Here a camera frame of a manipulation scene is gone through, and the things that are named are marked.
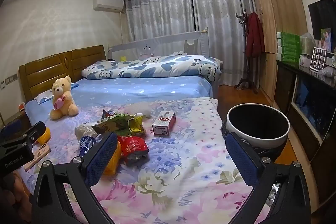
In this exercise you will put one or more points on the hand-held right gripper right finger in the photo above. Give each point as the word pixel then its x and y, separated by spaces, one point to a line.
pixel 241 158

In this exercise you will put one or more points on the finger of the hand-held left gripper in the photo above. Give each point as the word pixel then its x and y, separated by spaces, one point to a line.
pixel 11 126
pixel 36 130

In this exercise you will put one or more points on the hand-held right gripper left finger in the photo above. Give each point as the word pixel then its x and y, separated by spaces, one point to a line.
pixel 101 161

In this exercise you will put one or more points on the small yellow container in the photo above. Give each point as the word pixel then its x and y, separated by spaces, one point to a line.
pixel 45 136

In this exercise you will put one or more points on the yellow snack packet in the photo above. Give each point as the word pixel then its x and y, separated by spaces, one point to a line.
pixel 113 163

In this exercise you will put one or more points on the blue wrapper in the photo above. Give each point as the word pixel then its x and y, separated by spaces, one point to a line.
pixel 86 145

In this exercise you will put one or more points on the brown printed card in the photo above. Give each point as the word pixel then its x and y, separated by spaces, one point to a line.
pixel 40 154

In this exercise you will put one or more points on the red snack bag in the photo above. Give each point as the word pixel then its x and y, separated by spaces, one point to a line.
pixel 132 146

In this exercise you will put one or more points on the green snack bag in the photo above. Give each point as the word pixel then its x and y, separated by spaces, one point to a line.
pixel 118 124

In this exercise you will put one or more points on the black bin with white rim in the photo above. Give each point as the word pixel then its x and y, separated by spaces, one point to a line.
pixel 258 121

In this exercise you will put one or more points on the white foam fruit net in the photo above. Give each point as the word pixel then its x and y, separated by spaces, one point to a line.
pixel 137 109

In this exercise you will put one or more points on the white and red small box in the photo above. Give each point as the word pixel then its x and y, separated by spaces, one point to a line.
pixel 164 123

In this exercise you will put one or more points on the wooden nightstand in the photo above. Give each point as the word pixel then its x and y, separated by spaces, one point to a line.
pixel 15 115

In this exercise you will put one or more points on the white printed pillow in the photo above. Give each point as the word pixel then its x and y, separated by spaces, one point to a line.
pixel 43 97

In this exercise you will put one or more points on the yellow teddy bear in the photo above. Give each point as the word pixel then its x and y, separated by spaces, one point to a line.
pixel 61 98

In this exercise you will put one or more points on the wooden headboard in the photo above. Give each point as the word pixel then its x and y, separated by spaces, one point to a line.
pixel 42 74

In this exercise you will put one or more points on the floral blanket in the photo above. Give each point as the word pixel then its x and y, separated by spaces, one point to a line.
pixel 170 174

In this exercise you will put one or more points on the bed with blue sheet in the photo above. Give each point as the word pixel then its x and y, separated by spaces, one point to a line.
pixel 131 87

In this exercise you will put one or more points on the dark cabinet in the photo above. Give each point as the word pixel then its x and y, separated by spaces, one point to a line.
pixel 286 87

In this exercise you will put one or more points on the blue and white printed quilt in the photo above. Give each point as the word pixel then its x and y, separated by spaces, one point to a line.
pixel 147 67

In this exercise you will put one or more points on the small yellow toy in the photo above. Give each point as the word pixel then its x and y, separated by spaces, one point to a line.
pixel 122 58

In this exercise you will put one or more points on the stack of green tissue packs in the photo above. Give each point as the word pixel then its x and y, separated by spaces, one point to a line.
pixel 288 47

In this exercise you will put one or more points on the white cloth bundle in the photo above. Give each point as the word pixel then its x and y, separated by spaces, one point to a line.
pixel 326 71

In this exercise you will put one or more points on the red jacket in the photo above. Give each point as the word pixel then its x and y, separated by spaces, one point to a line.
pixel 254 35

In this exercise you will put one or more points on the clear plastic bag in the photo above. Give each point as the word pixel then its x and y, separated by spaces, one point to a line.
pixel 307 45

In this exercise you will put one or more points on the grey patterned curtain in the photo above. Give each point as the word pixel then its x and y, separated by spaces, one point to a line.
pixel 157 11
pixel 220 24

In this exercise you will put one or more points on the framed photo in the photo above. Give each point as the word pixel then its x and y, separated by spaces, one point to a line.
pixel 326 40

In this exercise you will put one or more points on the white air conditioner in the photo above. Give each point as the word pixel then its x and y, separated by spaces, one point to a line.
pixel 108 3

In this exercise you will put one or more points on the wooden wardrobe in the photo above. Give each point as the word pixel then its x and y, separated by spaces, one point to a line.
pixel 278 8

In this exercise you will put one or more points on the black television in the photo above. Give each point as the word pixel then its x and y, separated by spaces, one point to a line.
pixel 321 14

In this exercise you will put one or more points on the wall switch panel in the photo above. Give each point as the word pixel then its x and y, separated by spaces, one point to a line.
pixel 11 79

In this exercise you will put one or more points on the photo sheet frame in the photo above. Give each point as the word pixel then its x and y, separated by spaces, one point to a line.
pixel 318 58

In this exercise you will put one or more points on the grey bed guard rail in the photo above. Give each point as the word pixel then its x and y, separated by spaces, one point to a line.
pixel 168 41

